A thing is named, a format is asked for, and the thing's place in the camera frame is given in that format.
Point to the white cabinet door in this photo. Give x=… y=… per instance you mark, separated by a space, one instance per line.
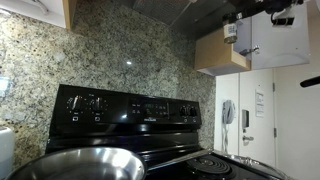
x=283 y=50

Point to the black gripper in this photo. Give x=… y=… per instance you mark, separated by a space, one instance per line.
x=276 y=5

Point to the white bowl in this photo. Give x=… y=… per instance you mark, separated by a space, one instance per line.
x=83 y=163

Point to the black coil stove burner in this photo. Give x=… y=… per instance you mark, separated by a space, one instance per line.
x=206 y=165

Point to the white wall phone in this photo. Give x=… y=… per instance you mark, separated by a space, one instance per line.
x=228 y=111

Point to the dark range hood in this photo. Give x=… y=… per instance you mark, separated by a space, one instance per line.
x=160 y=10

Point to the black stove control knob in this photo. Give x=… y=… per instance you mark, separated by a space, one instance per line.
x=97 y=104
x=193 y=111
x=76 y=104
x=183 y=111

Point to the dark wall-mounted box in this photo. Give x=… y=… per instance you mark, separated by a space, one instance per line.
x=245 y=118

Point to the metal cabinet hinge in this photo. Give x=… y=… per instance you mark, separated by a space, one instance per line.
x=250 y=50

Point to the white toaster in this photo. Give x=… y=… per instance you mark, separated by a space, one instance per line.
x=6 y=153

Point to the white paper door sign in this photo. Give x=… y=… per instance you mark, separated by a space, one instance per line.
x=259 y=103

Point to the black electric stove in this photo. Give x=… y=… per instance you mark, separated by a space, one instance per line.
x=133 y=130

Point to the white room door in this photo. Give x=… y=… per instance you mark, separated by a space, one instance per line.
x=263 y=146

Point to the light wooden wall cabinet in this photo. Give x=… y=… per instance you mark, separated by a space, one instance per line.
x=213 y=53

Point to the oregano leaves spice jar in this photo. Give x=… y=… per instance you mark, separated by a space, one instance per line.
x=230 y=31

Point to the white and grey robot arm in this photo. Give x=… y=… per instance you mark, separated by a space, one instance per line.
x=290 y=11

